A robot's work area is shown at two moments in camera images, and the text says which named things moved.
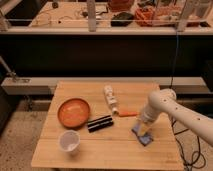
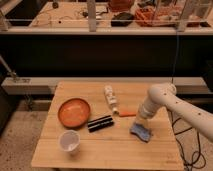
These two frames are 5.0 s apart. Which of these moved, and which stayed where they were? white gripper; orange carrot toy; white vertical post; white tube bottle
Moved: white gripper
Stayed: white tube bottle; white vertical post; orange carrot toy
